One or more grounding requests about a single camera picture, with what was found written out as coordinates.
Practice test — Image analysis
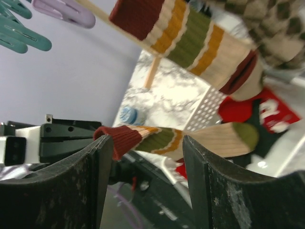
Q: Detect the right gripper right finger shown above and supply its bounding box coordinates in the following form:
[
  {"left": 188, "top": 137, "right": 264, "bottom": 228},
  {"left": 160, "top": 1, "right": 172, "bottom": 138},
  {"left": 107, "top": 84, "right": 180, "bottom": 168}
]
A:
[{"left": 183, "top": 136, "right": 305, "bottom": 229}]

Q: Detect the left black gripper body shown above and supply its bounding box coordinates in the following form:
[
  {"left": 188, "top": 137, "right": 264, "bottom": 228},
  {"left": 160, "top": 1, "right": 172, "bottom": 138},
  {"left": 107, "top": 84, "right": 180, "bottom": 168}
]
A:
[{"left": 0, "top": 114, "right": 102, "bottom": 164}]

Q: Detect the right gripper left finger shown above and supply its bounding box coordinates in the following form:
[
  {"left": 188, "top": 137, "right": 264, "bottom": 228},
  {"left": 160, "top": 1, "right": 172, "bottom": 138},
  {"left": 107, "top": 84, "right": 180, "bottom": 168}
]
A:
[{"left": 0, "top": 135, "right": 113, "bottom": 229}]

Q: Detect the white oval clip hanger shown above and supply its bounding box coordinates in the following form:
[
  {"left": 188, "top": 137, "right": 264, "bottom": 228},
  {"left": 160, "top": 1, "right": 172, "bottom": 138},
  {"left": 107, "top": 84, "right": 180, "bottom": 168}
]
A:
[{"left": 0, "top": 0, "right": 96, "bottom": 54}]

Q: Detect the striped argyle sock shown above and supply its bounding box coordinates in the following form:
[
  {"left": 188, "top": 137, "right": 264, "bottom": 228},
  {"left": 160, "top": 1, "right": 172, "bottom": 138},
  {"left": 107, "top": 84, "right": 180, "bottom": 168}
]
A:
[{"left": 109, "top": 0, "right": 263, "bottom": 101}]

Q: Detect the beige brown argyle sock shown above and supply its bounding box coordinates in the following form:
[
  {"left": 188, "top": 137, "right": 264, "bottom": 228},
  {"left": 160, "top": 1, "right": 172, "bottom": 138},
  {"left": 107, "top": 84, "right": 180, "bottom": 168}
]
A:
[{"left": 204, "top": 0, "right": 305, "bottom": 70}]

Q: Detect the white perforated plastic basket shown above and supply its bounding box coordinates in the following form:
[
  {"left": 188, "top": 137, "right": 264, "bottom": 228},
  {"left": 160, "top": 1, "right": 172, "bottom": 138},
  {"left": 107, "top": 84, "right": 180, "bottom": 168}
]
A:
[{"left": 164, "top": 85, "right": 305, "bottom": 184}]

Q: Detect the small blue white jar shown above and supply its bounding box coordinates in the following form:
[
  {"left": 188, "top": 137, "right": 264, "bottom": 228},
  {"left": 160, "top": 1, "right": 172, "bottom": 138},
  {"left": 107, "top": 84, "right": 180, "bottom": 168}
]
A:
[{"left": 119, "top": 106, "right": 146, "bottom": 125}]

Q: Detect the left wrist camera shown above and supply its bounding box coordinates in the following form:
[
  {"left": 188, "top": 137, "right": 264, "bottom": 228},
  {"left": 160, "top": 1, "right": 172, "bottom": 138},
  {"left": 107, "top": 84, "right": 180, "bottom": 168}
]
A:
[{"left": 0, "top": 125, "right": 41, "bottom": 167}]

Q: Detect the wooden clothes rack frame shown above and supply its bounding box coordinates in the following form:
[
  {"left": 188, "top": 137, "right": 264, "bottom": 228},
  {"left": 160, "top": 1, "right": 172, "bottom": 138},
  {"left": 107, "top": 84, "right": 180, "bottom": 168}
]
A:
[{"left": 76, "top": 0, "right": 162, "bottom": 90}]

